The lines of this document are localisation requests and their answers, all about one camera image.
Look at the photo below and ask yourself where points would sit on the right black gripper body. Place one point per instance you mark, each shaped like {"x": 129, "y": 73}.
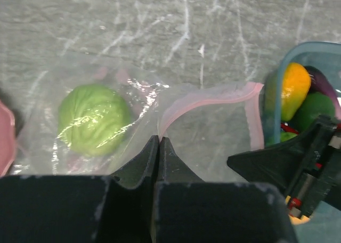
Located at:
{"x": 317, "y": 180}

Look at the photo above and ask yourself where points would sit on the small green lettuce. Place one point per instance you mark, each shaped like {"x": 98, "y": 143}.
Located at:
{"x": 284, "y": 136}

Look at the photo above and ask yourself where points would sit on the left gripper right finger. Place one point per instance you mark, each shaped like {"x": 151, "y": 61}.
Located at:
{"x": 191, "y": 210}

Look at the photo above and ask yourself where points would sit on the pink plate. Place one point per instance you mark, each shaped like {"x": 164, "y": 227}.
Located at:
{"x": 7, "y": 139}

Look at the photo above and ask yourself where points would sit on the teal plastic food tray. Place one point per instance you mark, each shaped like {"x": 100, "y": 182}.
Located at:
{"x": 322, "y": 55}

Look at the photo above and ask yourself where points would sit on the dark green avocado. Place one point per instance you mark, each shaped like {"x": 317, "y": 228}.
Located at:
{"x": 314, "y": 105}

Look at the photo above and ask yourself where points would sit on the pale green cabbage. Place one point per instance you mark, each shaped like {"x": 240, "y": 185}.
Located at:
{"x": 93, "y": 120}

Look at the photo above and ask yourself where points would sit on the clear zip top bag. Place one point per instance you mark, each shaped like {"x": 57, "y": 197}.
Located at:
{"x": 154, "y": 106}

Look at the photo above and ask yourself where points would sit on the red chili pepper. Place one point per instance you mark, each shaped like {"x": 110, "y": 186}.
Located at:
{"x": 286, "y": 128}

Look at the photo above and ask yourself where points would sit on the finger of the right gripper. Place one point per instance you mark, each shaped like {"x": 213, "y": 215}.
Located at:
{"x": 282, "y": 164}

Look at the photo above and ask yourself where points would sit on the yellow green mango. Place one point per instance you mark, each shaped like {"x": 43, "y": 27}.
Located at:
{"x": 295, "y": 87}

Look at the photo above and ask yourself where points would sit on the purple eggplant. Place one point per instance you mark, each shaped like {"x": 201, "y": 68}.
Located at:
{"x": 319, "y": 83}

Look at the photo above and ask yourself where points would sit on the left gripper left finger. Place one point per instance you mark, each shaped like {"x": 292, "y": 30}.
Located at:
{"x": 80, "y": 208}

